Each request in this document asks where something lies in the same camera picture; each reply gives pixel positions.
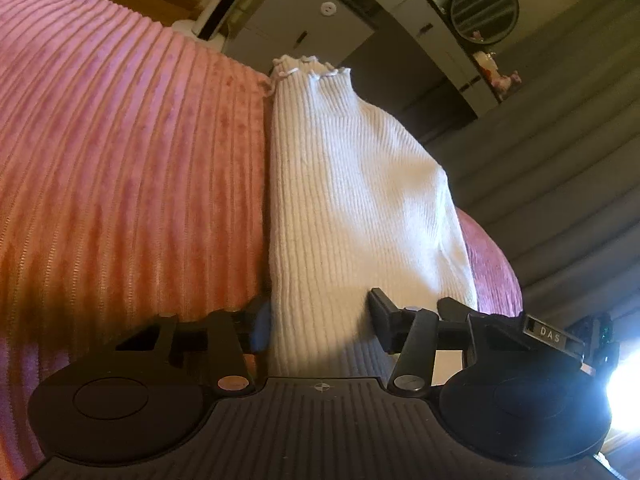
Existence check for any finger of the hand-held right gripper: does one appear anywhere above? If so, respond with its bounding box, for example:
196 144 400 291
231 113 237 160
436 297 526 333

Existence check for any pink ribbed blanket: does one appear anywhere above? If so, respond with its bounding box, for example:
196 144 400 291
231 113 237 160
0 0 523 480

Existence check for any pink toy figurine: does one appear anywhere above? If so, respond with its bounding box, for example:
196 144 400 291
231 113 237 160
472 47 525 103

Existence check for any round black fan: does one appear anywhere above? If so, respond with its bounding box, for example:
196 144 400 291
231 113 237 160
449 0 521 46

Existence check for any white ribbed knit garment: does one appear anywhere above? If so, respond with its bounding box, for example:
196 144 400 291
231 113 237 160
264 54 478 378

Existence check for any grey cabinet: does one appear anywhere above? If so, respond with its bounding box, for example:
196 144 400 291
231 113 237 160
225 0 376 78

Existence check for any dark desk with grey drawers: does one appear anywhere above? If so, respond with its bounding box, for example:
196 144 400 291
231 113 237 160
350 0 501 121

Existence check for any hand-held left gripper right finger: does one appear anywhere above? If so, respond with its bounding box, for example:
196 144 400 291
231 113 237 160
367 287 501 395

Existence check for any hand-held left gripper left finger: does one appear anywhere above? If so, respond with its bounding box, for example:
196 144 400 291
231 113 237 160
114 297 273 395

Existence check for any white standing pole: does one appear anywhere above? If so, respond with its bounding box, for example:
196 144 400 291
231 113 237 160
172 0 297 43

